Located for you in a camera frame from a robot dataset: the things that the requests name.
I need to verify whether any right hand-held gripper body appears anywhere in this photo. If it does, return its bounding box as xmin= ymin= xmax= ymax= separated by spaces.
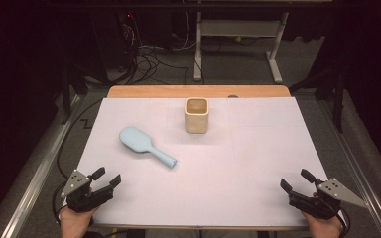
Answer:
xmin=288 ymin=178 xmax=369 ymax=221

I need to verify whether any right hand-held gripper cable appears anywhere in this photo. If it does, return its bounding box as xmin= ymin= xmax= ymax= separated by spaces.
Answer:
xmin=337 ymin=206 xmax=351 ymax=238

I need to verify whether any person's right hand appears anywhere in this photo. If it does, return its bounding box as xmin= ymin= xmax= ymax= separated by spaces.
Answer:
xmin=302 ymin=211 xmax=345 ymax=238

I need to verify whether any left hand-held gripper cable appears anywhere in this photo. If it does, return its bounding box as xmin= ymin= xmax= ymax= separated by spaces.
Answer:
xmin=52 ymin=181 xmax=69 ymax=226

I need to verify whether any black metal stand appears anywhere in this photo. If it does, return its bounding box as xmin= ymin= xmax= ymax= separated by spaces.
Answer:
xmin=60 ymin=62 xmax=91 ymax=126
xmin=289 ymin=69 xmax=346 ymax=134

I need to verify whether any person's left hand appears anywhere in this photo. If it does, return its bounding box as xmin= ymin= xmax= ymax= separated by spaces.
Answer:
xmin=59 ymin=206 xmax=99 ymax=238

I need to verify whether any tangle of black cables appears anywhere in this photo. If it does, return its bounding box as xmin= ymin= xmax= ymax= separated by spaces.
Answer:
xmin=122 ymin=13 xmax=191 ymax=85

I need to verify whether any light blue hairbrush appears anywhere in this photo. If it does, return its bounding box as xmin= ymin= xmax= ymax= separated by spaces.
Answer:
xmin=118 ymin=126 xmax=179 ymax=170

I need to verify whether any white table cover sheet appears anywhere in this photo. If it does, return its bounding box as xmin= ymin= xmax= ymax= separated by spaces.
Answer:
xmin=61 ymin=96 xmax=346 ymax=229

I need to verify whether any black floor cable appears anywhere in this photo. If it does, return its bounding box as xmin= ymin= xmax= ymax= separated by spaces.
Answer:
xmin=56 ymin=98 xmax=104 ymax=179

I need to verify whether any beige square cup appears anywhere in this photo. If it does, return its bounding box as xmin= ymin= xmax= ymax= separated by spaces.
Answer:
xmin=184 ymin=97 xmax=210 ymax=135

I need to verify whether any white metal desk frame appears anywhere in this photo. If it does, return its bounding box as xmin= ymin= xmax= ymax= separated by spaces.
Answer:
xmin=192 ymin=11 xmax=290 ymax=84

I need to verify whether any hand-held gripper cable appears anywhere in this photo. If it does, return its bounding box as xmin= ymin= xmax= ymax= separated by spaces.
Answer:
xmin=337 ymin=206 xmax=351 ymax=238
xmin=52 ymin=181 xmax=69 ymax=226

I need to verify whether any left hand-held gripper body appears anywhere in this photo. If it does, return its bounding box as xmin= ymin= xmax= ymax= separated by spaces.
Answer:
xmin=60 ymin=169 xmax=114 ymax=213

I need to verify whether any aluminium floor rail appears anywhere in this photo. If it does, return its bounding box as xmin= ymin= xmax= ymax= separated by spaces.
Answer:
xmin=318 ymin=100 xmax=381 ymax=238
xmin=0 ymin=94 xmax=82 ymax=238

